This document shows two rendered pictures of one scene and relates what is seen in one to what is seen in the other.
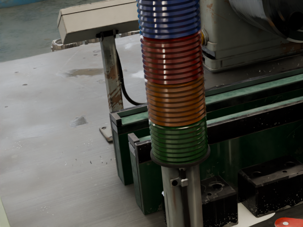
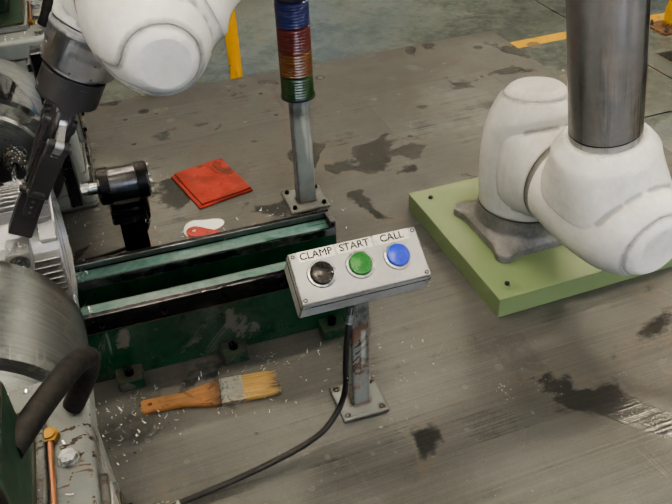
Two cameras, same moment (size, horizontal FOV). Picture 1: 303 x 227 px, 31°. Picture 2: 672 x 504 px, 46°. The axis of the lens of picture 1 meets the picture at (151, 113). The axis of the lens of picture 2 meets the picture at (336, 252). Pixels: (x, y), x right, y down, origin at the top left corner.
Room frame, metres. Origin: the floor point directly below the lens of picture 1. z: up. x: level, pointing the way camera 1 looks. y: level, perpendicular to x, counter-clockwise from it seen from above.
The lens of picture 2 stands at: (1.85, 0.08, 1.66)
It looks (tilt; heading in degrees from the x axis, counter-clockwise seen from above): 37 degrees down; 182
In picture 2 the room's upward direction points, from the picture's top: 3 degrees counter-clockwise
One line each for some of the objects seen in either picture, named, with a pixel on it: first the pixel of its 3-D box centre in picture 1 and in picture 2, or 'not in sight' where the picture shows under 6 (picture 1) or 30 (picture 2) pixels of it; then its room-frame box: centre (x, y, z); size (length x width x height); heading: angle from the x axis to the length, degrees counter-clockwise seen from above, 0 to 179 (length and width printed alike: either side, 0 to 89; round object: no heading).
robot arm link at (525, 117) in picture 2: not in sight; (532, 145); (0.68, 0.37, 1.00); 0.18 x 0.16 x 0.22; 23
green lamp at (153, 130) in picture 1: (178, 134); (297, 83); (0.52, -0.03, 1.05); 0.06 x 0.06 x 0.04
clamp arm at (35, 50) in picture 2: not in sight; (58, 130); (0.81, -0.36, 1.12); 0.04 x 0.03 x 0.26; 109
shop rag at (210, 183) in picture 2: not in sight; (211, 182); (0.45, -0.23, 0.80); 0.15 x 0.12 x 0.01; 32
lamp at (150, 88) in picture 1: (175, 94); (295, 60); (0.52, -0.03, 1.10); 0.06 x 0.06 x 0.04
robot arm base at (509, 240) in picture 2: not in sight; (514, 206); (0.66, 0.36, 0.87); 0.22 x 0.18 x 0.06; 22
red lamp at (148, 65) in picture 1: (172, 52); (293, 36); (0.52, -0.03, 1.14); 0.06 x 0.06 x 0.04
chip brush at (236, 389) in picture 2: not in sight; (211, 394); (1.04, -0.15, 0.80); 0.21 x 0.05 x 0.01; 103
